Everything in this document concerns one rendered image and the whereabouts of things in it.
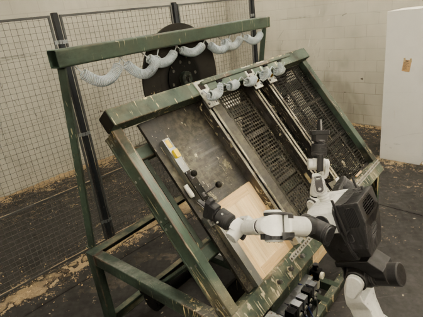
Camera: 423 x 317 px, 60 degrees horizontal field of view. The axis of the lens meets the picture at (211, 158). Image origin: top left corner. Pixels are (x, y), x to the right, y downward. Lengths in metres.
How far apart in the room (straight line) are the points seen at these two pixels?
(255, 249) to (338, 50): 5.76
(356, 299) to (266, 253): 0.52
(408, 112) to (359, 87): 1.92
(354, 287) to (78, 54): 1.92
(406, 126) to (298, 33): 3.15
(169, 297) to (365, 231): 1.15
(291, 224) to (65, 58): 1.48
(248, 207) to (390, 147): 3.94
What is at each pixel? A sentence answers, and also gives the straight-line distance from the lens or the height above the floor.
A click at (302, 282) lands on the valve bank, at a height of 0.74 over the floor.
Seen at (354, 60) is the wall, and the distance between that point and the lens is 7.40.
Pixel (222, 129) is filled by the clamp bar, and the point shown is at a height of 1.60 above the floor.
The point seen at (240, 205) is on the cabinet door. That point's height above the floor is 1.21.
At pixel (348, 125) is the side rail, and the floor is 1.22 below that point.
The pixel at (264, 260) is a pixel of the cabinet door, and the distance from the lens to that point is 2.21.
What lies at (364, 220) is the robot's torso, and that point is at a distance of 1.83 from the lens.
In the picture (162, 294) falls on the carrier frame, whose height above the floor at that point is 0.79.
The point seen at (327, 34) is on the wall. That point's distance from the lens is 7.59.
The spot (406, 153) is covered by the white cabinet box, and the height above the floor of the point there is 0.15.
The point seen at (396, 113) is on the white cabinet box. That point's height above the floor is 0.71.
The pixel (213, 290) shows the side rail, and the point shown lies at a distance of 1.94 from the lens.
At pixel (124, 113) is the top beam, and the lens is 1.98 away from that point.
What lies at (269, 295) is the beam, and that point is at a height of 0.85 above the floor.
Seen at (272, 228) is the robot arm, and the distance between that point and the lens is 1.54.
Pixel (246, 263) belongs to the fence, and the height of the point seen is 1.01.
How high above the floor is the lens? 2.28
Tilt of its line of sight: 21 degrees down
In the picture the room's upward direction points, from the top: 7 degrees counter-clockwise
